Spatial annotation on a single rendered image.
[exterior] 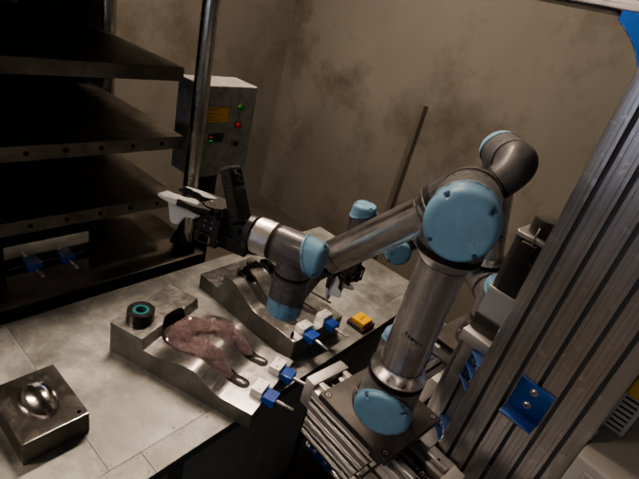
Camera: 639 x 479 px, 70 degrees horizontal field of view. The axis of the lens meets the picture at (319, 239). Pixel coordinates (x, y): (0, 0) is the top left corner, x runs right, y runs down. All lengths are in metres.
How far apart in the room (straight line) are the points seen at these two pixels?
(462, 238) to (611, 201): 0.33
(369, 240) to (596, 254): 0.42
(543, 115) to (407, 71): 1.00
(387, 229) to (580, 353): 0.45
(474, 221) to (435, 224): 0.06
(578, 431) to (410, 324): 0.44
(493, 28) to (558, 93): 0.56
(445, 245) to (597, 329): 0.40
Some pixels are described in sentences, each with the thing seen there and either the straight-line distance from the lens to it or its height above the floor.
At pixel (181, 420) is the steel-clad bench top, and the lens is 1.39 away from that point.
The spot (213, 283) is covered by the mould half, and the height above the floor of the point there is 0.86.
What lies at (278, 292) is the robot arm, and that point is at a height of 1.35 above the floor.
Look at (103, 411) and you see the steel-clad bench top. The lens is 1.42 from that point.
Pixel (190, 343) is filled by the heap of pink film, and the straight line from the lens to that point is 1.46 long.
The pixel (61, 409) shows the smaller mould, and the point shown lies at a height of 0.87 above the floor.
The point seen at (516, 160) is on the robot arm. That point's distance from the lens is 1.31.
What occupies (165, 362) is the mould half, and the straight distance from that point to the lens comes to 1.43.
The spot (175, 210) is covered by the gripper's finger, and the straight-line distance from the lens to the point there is 0.98.
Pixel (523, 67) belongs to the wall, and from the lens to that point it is 3.06.
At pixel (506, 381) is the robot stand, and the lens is 1.15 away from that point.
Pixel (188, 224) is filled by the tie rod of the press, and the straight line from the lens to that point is 2.01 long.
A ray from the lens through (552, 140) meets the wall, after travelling 2.97.
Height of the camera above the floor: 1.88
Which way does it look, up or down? 27 degrees down
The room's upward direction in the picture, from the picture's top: 15 degrees clockwise
